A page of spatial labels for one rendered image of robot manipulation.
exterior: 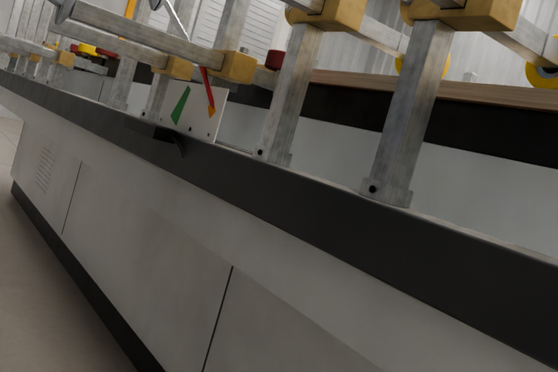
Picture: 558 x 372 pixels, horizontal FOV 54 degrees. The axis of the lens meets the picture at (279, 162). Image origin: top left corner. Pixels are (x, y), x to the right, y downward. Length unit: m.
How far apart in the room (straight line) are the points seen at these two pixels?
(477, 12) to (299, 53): 0.31
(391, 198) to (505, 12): 0.24
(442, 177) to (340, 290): 0.27
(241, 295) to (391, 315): 0.62
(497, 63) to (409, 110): 9.07
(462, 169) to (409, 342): 0.32
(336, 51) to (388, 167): 10.54
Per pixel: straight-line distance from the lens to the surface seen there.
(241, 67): 1.00
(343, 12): 0.81
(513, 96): 0.83
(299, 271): 0.77
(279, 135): 0.84
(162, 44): 0.97
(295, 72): 0.85
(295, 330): 1.08
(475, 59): 9.99
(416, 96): 0.66
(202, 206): 1.02
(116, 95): 1.53
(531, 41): 0.76
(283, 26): 2.74
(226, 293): 1.28
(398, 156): 0.65
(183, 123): 1.10
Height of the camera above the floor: 0.73
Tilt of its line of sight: 2 degrees down
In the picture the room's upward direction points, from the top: 16 degrees clockwise
